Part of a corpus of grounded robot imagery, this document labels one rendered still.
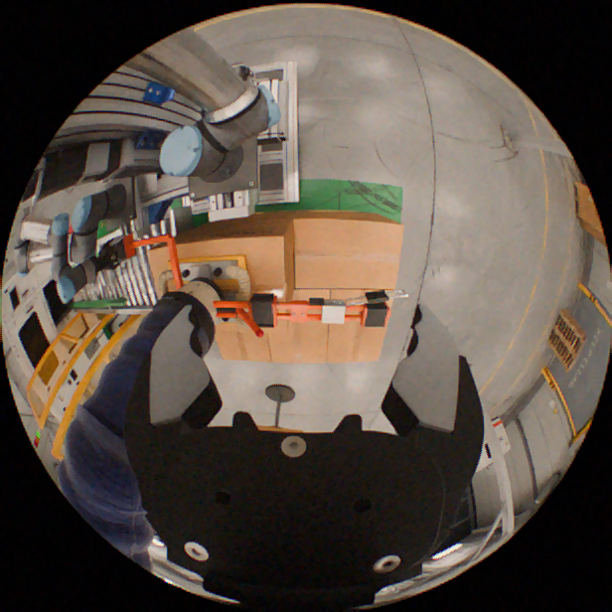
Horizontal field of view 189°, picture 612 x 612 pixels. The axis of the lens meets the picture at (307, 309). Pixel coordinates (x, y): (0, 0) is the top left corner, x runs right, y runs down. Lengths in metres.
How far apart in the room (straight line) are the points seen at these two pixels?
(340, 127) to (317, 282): 1.21
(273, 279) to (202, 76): 0.68
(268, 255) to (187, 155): 0.46
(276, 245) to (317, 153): 1.08
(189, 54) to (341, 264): 1.14
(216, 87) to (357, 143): 1.46
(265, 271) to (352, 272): 0.58
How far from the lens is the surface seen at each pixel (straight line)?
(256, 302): 0.63
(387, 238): 1.18
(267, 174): 1.45
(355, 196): 1.66
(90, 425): 0.43
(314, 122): 1.74
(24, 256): 1.02
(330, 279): 1.19
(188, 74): 0.33
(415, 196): 1.84
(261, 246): 0.73
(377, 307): 0.66
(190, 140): 0.44
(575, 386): 9.29
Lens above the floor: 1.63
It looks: 58 degrees down
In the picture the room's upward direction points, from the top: 178 degrees counter-clockwise
